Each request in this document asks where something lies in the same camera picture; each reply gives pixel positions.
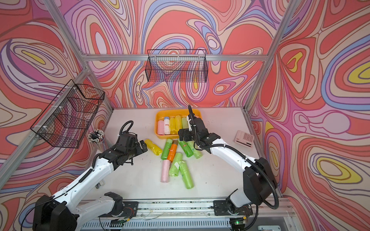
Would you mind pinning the yellow roll upper left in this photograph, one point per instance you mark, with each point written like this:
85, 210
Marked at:
153, 147

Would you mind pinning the black wire basket on left wall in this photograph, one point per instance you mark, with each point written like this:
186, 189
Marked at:
71, 116

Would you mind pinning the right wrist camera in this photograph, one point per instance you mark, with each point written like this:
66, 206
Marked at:
190, 125

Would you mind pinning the green roll beside orange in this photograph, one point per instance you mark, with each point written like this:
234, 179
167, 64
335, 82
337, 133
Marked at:
166, 149

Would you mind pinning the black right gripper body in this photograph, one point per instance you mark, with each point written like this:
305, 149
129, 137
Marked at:
189, 135

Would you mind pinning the yellow trash bag roll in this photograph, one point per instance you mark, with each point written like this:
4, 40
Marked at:
172, 126
178, 123

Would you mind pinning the pink trash bag roll left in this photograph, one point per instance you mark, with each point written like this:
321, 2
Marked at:
166, 164

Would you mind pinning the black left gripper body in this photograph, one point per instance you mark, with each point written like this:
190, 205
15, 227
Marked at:
137, 149

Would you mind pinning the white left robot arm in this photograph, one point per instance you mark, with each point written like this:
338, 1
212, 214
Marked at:
61, 211

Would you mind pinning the white blue-capped roll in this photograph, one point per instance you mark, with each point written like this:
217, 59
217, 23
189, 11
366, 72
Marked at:
167, 129

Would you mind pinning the orange trash bag roll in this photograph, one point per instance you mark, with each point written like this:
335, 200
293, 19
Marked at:
172, 150

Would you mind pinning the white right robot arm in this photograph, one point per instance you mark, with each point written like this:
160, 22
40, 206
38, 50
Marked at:
258, 183

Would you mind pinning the pink labelled trash bag roll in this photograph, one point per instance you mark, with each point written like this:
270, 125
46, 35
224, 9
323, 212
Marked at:
160, 127

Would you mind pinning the metal base rail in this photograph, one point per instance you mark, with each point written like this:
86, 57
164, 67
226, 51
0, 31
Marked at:
161, 214

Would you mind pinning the light green trash bag roll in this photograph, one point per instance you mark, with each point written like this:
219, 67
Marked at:
184, 122

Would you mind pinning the black wire basket on wall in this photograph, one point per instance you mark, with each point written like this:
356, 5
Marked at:
177, 65
71, 116

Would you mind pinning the light green roll upper right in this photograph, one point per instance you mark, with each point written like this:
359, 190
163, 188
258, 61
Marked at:
196, 153

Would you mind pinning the pink calculator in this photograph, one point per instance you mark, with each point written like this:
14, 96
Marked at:
244, 139

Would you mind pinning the large green trash bag roll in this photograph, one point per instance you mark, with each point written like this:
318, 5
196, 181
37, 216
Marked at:
185, 173

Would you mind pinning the pencil holder cup with pencils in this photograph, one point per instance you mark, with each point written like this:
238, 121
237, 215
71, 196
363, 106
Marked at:
98, 138

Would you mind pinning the black wire basket on back wall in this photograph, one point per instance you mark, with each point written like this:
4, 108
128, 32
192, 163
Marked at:
177, 65

